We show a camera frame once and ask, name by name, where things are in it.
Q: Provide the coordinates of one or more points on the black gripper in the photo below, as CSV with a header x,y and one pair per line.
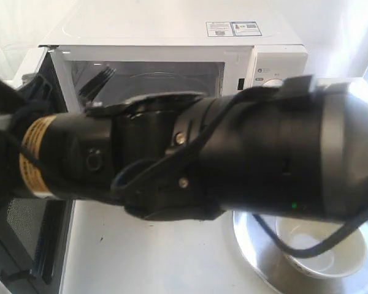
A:
x,y
19,108

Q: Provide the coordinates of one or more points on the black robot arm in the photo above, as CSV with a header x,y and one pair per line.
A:
x,y
298,150

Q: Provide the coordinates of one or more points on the upper white control knob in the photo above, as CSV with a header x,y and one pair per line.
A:
x,y
273,83

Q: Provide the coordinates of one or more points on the round stainless steel tray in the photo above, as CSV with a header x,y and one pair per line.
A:
x,y
276,271

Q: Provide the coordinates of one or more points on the white microwave oven body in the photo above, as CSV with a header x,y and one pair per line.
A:
x,y
248,40

